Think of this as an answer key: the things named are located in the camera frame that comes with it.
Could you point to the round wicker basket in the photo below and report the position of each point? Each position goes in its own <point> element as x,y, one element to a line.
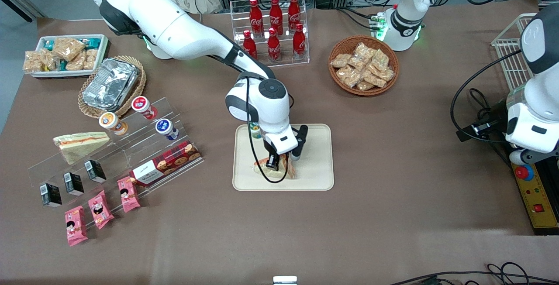
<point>345,45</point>

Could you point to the small white box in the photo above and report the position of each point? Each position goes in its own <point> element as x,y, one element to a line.
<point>284,280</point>

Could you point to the blue lid cup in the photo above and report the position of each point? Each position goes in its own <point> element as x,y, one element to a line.
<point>165,127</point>

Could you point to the clear bag brown snack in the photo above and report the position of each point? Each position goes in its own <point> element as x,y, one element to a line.
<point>381,59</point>
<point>349,77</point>
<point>362,50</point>
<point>374,78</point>
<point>386,74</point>
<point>365,86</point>
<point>339,60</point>

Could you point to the clear bag rice crackers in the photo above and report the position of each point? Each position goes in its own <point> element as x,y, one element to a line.
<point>32,61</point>
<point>75,63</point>
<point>67,48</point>
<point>90,59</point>
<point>51,60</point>

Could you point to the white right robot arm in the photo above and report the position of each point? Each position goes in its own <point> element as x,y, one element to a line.
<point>174,32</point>

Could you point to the green lid yogurt cup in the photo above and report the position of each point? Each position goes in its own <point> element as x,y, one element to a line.
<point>254,131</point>

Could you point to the red lid cup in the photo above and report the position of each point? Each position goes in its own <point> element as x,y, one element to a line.
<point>142,106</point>

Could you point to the aluminium foil container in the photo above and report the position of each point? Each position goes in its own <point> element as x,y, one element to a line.
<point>109,84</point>

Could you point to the teal snack packet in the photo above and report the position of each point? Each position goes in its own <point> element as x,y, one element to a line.
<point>92,42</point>

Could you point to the yellow control box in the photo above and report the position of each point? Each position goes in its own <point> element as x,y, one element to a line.
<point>539,197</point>

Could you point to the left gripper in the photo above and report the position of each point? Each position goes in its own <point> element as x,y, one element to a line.
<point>492,118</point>

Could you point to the triangle sandwich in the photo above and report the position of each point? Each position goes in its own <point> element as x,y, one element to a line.
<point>286,171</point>
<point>81,145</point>

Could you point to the red emergency stop button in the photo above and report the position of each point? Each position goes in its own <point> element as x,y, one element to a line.
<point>524,173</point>

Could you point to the oval wicker basket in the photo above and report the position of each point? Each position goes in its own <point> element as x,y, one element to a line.
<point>139,80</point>

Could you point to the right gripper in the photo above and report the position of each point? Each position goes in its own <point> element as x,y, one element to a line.
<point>272,160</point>

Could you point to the small black drink carton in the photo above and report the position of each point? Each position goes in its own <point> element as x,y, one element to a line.
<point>73,184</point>
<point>94,171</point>
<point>50,195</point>

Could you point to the clear acrylic bottle rack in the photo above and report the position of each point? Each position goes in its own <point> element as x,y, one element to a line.
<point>288,64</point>

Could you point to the red plaid cookie box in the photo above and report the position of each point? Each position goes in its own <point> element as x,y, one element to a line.
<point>168,163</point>

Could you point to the pink snack packet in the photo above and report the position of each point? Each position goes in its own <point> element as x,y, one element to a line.
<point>100,210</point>
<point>75,226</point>
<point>129,194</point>

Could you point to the orange lid cup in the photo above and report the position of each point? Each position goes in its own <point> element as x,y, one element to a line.
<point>110,121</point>

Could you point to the clear acrylic stepped stand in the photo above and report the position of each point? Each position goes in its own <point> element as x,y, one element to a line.
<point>139,154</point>

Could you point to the red cola bottle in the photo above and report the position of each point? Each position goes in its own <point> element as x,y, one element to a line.
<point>298,45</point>
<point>250,46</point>
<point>273,48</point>
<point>294,14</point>
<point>275,16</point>
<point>256,18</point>

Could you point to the beige plastic tray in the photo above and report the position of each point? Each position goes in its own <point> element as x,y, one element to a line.
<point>314,176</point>

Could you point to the white rectangular bin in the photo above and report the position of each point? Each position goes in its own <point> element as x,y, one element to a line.
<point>104,45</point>

